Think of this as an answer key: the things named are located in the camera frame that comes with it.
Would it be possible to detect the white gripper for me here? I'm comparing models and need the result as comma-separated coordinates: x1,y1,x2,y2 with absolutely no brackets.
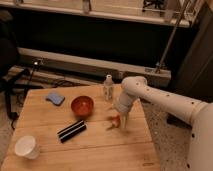
108,90,137,131

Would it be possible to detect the orange pepper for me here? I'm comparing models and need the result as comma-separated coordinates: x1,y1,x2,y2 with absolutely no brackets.
106,115,122,131

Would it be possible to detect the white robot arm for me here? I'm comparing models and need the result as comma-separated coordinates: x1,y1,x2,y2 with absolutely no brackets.
113,76,213,171

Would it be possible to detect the red ceramic bowl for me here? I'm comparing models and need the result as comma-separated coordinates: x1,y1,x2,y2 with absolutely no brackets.
71,96,94,118

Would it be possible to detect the clear plastic bottle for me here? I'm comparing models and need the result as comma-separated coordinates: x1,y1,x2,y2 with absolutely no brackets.
103,74,114,101

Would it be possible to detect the black rectangular brush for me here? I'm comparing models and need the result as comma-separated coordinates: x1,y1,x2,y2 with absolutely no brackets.
58,120,87,143

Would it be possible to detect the metal pole stand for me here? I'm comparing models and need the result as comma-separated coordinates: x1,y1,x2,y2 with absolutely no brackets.
155,0,190,74

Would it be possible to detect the blue sponge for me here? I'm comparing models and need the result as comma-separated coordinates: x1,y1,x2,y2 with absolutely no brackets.
46,92,65,106

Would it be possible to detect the white baseboard ledge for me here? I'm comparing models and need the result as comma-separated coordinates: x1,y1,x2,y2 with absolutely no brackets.
18,47,171,87

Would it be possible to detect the dark cabinet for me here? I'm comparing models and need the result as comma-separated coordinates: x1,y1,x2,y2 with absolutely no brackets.
170,3,213,102

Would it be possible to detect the white paper cup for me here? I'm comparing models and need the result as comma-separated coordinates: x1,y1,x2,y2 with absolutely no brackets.
14,135,40,159

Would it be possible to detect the black tripod stand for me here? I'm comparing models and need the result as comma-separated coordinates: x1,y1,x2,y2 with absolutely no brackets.
0,60,42,129

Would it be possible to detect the dark office chair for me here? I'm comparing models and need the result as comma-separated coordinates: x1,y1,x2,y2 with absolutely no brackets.
0,10,19,92

